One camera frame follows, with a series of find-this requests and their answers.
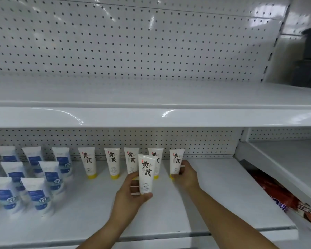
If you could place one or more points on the person's left hand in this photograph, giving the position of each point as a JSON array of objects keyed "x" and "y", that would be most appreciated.
[{"x": 125, "y": 199}]

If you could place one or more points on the person's right hand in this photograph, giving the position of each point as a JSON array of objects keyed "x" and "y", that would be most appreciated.
[{"x": 189, "y": 177}]

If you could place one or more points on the person's left thumb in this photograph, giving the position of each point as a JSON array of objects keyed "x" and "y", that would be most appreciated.
[{"x": 146, "y": 198}]

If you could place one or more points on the person's right thumb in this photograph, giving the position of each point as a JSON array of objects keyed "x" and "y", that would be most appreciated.
[{"x": 176, "y": 177}]

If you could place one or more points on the white cream tube yellow cap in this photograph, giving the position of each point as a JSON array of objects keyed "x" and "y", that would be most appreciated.
[
  {"x": 147, "y": 176},
  {"x": 176, "y": 162}
]

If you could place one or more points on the person's left forearm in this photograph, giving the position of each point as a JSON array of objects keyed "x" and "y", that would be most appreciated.
[{"x": 106, "y": 230}]

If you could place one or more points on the person's right forearm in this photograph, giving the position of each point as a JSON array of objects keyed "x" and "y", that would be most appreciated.
[{"x": 223, "y": 217}]

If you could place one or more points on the white pegboard back panel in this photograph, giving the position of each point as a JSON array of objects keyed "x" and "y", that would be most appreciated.
[
  {"x": 119, "y": 44},
  {"x": 210, "y": 142}
]

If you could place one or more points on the white metal shelf board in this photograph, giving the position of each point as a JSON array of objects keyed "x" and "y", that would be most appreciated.
[
  {"x": 145, "y": 114},
  {"x": 223, "y": 197}
]

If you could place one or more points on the row of yellow-capped tubes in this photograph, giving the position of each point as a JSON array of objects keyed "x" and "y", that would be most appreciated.
[{"x": 87, "y": 160}]

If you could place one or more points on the red snack packet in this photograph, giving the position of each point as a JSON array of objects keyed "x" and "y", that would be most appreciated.
[
  {"x": 309, "y": 211},
  {"x": 274, "y": 191}
]

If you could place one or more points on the white neighbouring shelf board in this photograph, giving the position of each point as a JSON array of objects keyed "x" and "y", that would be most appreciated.
[{"x": 287, "y": 163}]

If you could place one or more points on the group of blue-labelled white tubes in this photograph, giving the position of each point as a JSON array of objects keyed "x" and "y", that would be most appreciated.
[{"x": 33, "y": 194}]

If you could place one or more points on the white slotted shelf upright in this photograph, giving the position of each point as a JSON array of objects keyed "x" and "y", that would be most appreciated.
[{"x": 273, "y": 49}]

